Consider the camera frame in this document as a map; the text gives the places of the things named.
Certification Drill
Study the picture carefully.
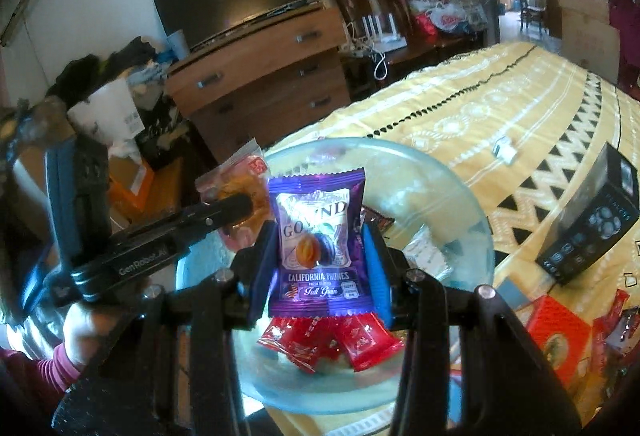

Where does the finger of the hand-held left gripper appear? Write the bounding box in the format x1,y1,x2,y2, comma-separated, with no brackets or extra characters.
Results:
170,193,253,251

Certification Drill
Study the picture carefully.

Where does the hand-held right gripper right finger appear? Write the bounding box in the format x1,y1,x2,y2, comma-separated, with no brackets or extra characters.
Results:
361,222,583,436

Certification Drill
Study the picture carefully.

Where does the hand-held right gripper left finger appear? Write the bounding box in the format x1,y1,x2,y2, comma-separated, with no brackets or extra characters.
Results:
144,221,281,436

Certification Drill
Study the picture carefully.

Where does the orange translucent snack packet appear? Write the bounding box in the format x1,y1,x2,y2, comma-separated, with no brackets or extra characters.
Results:
195,138,275,249

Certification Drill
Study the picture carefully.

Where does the red snack packet gold print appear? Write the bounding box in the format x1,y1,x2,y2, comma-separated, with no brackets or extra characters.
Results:
300,316,351,362
337,312,405,373
256,318,321,374

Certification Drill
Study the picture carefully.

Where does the purple prune snack packet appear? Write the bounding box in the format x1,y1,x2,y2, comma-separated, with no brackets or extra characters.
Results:
267,168,377,319

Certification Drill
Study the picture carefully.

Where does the clear glass bowl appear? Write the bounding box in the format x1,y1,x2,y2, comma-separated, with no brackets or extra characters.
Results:
175,138,496,417

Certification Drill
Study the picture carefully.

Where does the person's left forearm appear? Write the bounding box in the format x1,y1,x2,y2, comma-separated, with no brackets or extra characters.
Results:
0,301,101,397

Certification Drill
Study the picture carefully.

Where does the orange box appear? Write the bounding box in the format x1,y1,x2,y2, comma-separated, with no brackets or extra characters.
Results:
107,156,156,211

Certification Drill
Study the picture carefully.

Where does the white lace-print snack packet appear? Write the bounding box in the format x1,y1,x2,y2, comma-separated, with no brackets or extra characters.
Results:
402,226,453,279

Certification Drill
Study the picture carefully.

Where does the dark brown snack packet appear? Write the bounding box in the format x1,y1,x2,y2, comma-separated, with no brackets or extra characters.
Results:
361,206,396,234

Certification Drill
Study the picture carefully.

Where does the black printed bag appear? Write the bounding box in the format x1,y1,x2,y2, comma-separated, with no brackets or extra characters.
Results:
135,96,193,171

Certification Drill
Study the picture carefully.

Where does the white paper bag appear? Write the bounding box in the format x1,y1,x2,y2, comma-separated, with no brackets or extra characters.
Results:
67,78,141,151

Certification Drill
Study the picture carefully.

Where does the pile of dark clothes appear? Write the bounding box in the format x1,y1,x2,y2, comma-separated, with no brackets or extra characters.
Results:
47,36,171,101

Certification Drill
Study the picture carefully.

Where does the wooden chest of drawers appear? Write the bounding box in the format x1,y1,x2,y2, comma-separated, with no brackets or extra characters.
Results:
165,3,351,164

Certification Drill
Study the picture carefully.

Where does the blue cup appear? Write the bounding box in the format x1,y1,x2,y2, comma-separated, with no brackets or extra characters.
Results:
166,30,191,61

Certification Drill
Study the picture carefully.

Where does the small white wrapper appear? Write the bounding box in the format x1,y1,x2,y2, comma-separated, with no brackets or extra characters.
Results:
492,138,521,165

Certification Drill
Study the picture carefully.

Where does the black product box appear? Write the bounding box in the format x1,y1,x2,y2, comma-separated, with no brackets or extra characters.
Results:
535,142,640,287

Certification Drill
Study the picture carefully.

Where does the dark wooden desk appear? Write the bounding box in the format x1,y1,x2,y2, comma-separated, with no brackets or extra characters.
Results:
325,0,491,101

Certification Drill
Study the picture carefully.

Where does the white router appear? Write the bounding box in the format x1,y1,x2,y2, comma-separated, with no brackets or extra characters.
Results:
350,13,408,54

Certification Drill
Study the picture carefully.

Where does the dark red snack packet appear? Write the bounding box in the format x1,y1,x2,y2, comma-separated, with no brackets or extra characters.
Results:
592,288,630,367

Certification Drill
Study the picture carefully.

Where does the white plastic bag red print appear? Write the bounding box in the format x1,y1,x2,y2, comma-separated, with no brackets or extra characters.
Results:
427,0,468,34

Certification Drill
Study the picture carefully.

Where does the wooden chair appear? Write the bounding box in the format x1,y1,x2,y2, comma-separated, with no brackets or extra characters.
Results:
515,0,548,34

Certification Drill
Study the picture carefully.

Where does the plain cardboard box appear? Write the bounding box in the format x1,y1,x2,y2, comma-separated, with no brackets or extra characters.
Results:
560,8,621,84

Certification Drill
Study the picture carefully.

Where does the maroon garment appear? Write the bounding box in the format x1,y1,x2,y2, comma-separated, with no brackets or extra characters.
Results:
607,0,640,99

